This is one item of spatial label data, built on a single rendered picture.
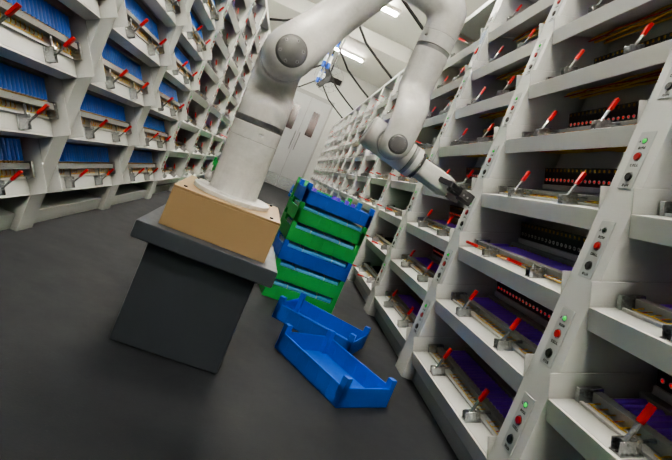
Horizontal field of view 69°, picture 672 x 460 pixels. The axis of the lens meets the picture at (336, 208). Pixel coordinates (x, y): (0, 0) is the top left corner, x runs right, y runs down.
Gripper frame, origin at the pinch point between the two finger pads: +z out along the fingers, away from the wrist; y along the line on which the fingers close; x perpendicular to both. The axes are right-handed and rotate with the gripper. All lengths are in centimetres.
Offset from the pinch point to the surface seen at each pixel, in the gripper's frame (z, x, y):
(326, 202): -22, -23, -65
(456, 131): 14, 40, -100
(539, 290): 20.0, -10.0, 21.8
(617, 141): 12.9, 26.3, 24.6
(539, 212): 16.7, 7.7, 6.9
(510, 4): 0, 103, -100
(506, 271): 19.6, -9.4, 5.1
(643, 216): 15.2, 10.1, 43.0
